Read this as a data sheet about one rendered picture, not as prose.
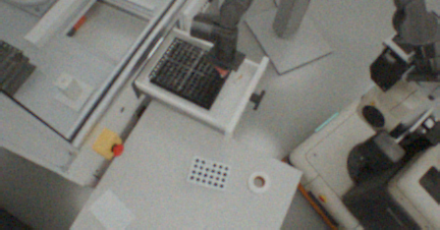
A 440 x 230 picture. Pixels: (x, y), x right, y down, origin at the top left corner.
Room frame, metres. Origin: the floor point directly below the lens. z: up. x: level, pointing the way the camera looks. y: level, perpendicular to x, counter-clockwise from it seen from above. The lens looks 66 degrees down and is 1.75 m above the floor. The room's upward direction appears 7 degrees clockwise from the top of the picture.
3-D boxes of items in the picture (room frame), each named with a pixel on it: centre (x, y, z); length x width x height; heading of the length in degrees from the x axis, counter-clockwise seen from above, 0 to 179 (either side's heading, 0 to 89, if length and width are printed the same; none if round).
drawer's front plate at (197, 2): (0.83, 0.12, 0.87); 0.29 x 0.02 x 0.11; 160
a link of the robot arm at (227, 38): (0.50, 0.02, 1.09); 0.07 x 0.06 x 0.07; 77
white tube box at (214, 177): (0.19, 0.01, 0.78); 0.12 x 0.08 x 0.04; 81
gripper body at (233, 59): (0.50, 0.01, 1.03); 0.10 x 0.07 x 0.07; 68
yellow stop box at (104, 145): (0.22, 0.32, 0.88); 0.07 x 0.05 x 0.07; 160
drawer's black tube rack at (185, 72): (0.50, 0.11, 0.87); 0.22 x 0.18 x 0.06; 70
